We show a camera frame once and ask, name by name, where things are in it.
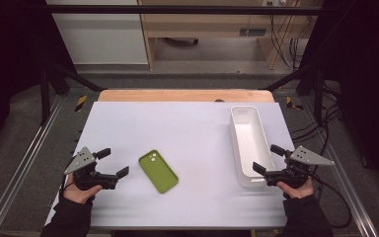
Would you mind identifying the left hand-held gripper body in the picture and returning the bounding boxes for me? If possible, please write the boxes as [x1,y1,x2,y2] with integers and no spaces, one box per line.
[64,146,119,192]

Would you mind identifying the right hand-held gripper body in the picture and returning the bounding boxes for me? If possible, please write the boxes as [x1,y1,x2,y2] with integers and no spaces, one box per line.
[265,145,336,190]

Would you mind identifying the white plastic storage box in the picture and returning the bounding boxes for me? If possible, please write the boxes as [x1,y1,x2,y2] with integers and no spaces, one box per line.
[229,105,276,190]

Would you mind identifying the green phone case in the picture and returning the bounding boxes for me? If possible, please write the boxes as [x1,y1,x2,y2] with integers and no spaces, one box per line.
[137,149,180,195]

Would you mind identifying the person's right hand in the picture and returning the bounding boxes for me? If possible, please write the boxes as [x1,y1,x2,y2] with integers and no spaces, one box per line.
[275,176,315,199]

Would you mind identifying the person's left hand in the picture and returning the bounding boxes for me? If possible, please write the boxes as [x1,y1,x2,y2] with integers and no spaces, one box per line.
[62,174,104,205]

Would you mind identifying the yellow black floor tape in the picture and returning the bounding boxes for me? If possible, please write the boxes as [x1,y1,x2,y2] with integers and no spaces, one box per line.
[285,96,304,112]
[74,95,89,113]

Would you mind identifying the black metal stand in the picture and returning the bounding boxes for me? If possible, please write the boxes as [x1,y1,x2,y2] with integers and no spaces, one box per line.
[39,63,108,126]
[260,63,325,124]

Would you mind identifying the white table sheet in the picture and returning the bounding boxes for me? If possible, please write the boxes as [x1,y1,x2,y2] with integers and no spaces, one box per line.
[43,101,295,230]

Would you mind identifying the white cabinet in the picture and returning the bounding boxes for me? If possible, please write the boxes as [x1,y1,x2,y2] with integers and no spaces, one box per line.
[44,0,149,65]

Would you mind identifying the black curtain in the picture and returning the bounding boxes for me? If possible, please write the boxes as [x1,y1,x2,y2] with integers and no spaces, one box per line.
[0,0,77,162]
[297,0,379,198]

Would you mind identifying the wooden desk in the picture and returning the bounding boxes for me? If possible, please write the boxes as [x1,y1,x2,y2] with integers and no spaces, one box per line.
[137,0,324,71]

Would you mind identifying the white power strip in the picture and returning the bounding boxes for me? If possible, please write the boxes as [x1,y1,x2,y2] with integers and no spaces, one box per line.
[262,0,289,8]

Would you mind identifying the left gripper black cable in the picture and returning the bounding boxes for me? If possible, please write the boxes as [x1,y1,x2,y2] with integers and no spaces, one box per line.
[58,174,77,206]

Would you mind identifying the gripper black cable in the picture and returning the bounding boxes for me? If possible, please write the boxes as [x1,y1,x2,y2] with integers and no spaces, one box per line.
[308,172,353,229]
[58,174,77,206]

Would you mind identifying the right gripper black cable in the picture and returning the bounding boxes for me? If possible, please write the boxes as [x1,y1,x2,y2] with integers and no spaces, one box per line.
[308,172,353,229]

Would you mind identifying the black floor cables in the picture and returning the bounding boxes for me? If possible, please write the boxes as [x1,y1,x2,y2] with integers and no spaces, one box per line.
[290,83,343,146]

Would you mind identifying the aluminium rail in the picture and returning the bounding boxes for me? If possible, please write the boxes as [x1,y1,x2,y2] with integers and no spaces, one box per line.
[304,98,379,237]
[0,95,65,237]

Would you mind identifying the hanging black cables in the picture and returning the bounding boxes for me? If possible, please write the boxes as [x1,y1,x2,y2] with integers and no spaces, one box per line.
[269,14,309,71]

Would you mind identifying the black horizontal frame bar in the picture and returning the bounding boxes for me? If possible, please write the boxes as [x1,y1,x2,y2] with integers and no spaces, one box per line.
[43,4,325,16]

